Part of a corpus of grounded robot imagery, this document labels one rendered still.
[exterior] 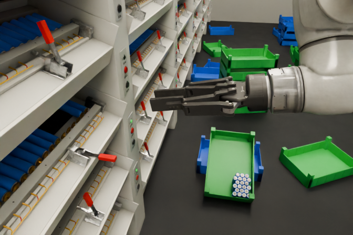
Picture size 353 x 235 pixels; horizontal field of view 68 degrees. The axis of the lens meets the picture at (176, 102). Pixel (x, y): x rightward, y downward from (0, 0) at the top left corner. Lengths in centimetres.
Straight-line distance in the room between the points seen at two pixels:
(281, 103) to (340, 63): 12
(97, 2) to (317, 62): 45
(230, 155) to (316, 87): 81
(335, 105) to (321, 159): 103
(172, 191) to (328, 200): 67
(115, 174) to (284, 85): 53
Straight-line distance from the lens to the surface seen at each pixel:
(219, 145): 128
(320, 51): 53
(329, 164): 153
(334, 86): 52
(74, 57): 54
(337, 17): 53
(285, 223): 120
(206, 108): 50
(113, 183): 79
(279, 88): 50
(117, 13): 64
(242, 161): 126
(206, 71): 208
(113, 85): 67
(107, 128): 67
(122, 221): 95
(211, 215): 115
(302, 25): 56
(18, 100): 42
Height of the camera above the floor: 92
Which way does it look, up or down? 30 degrees down
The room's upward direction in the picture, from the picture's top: straight up
